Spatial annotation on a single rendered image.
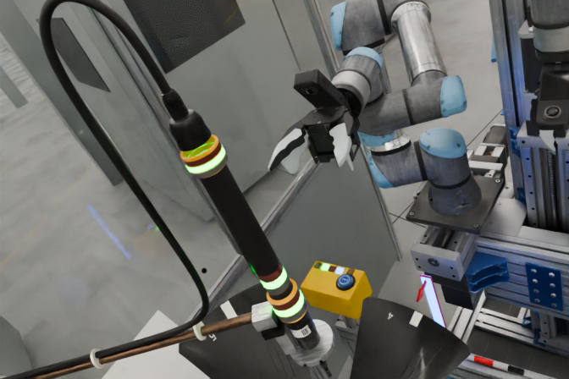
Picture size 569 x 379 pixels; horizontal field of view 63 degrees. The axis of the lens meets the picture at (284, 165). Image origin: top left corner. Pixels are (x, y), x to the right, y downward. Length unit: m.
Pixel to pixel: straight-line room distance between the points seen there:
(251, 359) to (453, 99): 0.60
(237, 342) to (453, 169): 0.77
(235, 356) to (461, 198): 0.82
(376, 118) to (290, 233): 0.96
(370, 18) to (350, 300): 0.72
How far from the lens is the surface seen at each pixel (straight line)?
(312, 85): 0.72
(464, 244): 1.43
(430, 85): 0.95
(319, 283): 1.31
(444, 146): 1.30
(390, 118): 0.93
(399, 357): 0.99
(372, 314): 1.04
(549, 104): 0.83
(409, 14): 1.17
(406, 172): 1.33
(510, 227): 1.50
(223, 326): 0.68
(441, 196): 1.40
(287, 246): 1.81
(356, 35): 1.24
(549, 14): 0.82
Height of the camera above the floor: 2.02
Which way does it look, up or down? 32 degrees down
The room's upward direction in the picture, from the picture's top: 25 degrees counter-clockwise
